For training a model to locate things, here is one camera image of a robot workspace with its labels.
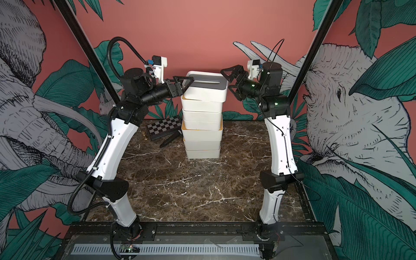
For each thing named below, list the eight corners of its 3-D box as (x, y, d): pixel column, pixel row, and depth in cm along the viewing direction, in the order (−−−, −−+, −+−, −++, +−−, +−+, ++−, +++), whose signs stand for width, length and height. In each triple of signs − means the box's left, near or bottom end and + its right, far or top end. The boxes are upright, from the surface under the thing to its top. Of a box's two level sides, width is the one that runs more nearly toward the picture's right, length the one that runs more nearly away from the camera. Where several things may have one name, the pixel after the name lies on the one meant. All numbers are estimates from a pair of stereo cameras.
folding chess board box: (151, 141, 111) (149, 137, 107) (147, 126, 119) (146, 122, 116) (183, 131, 117) (183, 127, 113) (178, 118, 125) (177, 114, 122)
